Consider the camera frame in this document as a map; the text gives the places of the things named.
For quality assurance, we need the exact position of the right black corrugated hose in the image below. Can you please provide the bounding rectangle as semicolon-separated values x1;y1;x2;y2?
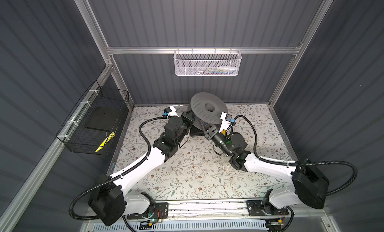
233;114;358;197

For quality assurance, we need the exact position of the grey perforated spool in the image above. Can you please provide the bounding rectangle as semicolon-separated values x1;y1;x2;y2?
187;92;228;131

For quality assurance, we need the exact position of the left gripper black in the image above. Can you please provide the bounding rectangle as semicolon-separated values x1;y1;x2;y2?
174;109;194;148

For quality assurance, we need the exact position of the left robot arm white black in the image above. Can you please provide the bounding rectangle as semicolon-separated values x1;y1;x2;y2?
89;111;195;226

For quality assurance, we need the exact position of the black pad in basket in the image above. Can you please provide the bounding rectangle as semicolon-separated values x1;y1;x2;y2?
85;107;120;132

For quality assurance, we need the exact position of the white wire mesh basket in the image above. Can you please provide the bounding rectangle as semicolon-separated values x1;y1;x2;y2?
173;49;242;76

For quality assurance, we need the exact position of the black wire basket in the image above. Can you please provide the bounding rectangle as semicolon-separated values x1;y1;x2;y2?
57;82;130;156

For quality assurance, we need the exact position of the black plastic bin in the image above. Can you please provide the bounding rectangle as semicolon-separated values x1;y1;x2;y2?
190;126;205;137

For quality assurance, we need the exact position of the white vented strip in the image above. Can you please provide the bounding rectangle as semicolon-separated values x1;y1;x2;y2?
89;219;269;232

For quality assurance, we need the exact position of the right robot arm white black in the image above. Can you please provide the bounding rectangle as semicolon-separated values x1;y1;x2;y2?
202;124;329;215

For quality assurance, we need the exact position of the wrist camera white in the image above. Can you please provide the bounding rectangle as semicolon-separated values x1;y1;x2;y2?
219;112;236;133
163;105;180;118

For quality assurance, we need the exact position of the yellow black item in basket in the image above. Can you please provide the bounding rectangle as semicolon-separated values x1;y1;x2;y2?
95;132;116;154

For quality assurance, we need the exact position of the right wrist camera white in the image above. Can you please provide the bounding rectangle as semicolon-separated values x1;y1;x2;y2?
219;112;236;133

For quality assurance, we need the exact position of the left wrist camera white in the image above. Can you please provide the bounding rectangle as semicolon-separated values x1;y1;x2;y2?
163;105;180;118

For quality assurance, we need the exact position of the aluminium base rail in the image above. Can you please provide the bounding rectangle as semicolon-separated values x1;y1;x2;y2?
86;198;331;224

